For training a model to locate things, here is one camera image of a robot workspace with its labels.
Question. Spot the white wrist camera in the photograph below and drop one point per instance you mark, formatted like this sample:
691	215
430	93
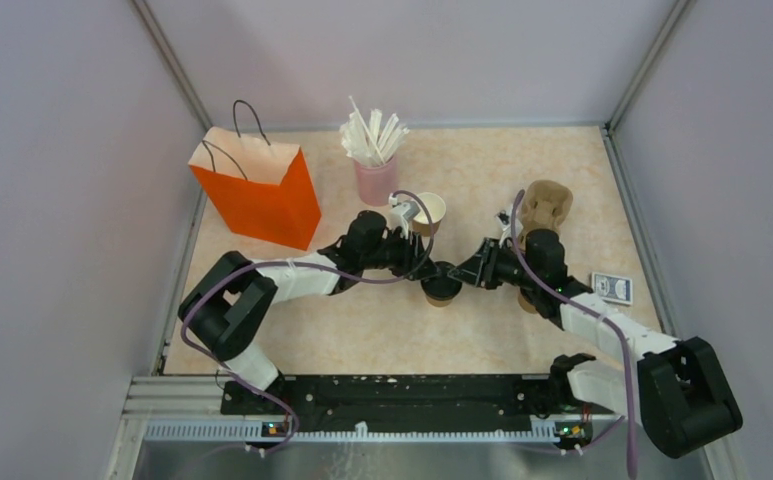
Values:
509	226
401	214

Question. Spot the bundle of white wrapped straws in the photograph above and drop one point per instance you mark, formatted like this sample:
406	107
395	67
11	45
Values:
373	140

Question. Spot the brown paper coffee cup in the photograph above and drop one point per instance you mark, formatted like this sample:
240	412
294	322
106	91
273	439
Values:
525	305

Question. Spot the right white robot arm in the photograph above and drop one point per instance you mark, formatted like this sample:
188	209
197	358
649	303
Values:
675	389

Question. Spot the pink cylindrical straw holder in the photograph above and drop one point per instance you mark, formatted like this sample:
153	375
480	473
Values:
376	183

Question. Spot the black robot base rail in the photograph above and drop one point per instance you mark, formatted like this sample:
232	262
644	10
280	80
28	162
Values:
460	403

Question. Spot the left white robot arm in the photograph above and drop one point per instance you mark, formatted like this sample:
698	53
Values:
227	307

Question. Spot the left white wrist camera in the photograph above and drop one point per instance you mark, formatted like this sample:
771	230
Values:
401	214

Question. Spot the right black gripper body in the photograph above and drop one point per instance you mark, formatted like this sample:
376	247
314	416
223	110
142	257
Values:
500	266

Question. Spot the orange paper bag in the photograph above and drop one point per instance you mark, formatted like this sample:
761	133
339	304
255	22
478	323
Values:
260	187

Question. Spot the stack of brown paper cups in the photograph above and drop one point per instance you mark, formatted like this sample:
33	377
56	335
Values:
431	214

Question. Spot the blue playing card deck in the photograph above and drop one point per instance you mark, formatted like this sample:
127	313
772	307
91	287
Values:
613	289

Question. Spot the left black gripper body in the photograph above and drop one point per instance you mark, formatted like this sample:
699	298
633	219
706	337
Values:
394	253

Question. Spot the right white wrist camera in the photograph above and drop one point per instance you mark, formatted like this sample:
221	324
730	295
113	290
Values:
509	226

